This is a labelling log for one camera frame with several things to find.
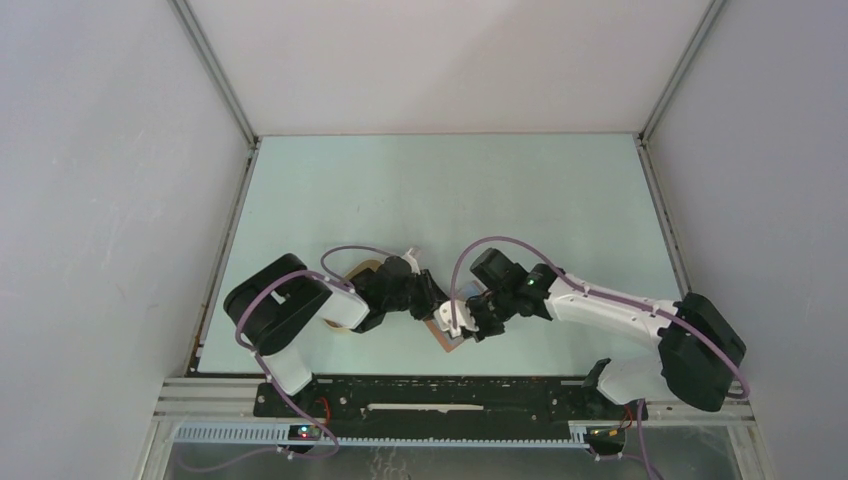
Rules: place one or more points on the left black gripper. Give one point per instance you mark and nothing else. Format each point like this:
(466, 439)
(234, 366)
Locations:
(431, 294)

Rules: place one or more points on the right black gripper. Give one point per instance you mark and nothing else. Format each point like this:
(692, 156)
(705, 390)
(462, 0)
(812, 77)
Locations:
(483, 331)

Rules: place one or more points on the yellow oval tray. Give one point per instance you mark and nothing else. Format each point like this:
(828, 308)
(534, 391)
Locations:
(358, 276)

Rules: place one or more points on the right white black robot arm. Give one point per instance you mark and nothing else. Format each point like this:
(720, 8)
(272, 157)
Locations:
(692, 353)

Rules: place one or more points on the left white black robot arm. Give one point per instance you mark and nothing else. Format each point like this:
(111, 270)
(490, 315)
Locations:
(271, 308)

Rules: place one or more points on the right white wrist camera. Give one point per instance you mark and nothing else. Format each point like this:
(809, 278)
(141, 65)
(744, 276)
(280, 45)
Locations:
(454, 319)

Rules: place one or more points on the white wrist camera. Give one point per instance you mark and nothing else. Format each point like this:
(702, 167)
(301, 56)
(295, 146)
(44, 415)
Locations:
(411, 257)
(454, 319)

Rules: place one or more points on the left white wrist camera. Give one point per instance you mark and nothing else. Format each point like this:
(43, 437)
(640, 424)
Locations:
(411, 257)

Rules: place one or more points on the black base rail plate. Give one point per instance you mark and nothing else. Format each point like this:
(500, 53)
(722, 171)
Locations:
(471, 408)

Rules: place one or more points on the aluminium frame rail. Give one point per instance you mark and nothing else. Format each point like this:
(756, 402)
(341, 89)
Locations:
(217, 409)

